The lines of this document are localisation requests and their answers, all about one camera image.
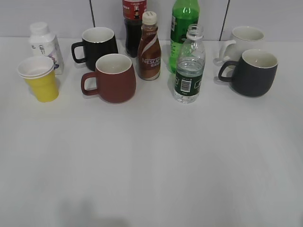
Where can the clear water bottle green label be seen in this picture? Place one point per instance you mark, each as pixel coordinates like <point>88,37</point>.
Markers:
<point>190,66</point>

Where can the yellow paper cup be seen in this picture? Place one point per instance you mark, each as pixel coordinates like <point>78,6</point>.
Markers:
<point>38,72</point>

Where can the red ceramic mug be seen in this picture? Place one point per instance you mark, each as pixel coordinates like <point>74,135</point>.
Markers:
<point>115,78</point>

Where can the brown Nescafe coffee bottle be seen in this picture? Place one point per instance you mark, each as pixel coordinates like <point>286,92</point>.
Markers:
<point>149,51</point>

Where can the black ceramic mug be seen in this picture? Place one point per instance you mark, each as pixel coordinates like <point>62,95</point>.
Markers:
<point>96,42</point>

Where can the cola bottle red label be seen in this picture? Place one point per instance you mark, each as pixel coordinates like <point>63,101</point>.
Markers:
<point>133,12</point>

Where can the green soda bottle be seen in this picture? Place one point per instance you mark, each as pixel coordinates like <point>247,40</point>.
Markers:
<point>184,13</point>

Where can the dark grey ceramic mug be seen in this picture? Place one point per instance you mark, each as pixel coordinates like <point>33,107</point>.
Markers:
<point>254,72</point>

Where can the white ceramic mug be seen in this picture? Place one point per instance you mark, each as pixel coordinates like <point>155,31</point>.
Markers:
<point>242,38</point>

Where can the white milk carton bottle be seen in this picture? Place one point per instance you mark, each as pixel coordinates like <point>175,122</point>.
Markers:
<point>45,43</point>

